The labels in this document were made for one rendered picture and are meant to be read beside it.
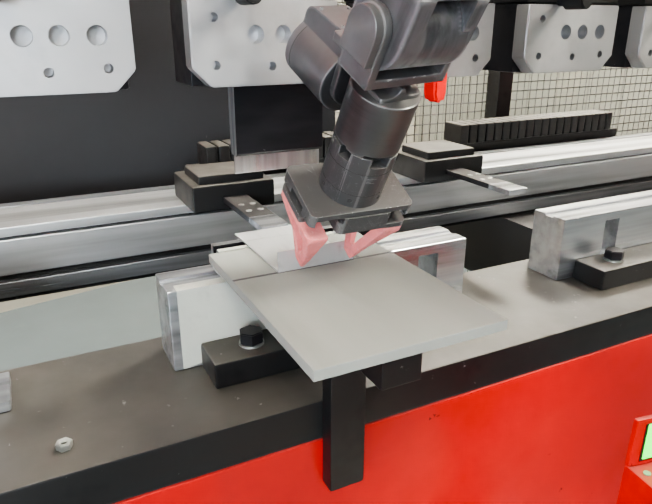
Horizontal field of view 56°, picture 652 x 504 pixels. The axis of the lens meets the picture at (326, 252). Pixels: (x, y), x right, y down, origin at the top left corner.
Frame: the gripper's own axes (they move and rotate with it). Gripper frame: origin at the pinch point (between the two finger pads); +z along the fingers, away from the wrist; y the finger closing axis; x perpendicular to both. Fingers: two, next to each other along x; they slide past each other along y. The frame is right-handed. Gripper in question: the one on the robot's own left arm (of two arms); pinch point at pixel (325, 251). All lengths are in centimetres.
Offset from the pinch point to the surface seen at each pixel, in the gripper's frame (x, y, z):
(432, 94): -10.0, -14.1, -11.0
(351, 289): 5.9, 0.3, -1.4
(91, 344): -112, 10, 184
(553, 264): -1.5, -42.2, 14.3
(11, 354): -117, 40, 187
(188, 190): -26.8, 5.5, 16.1
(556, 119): -42, -81, 22
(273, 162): -12.9, 1.0, -0.6
